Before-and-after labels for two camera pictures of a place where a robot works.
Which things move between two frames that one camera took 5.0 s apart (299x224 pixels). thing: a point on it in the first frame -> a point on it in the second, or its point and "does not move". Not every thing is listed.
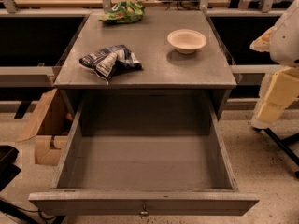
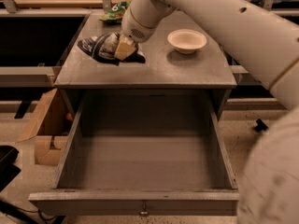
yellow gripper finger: [278, 90] -> [124, 49]
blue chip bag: [108, 62] -> [103, 47]
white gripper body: [286, 42] -> [135, 27]
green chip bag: [124, 12] does not move
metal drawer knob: [144, 211] does not move
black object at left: [8, 170] does not move
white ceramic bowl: [185, 41] does not move
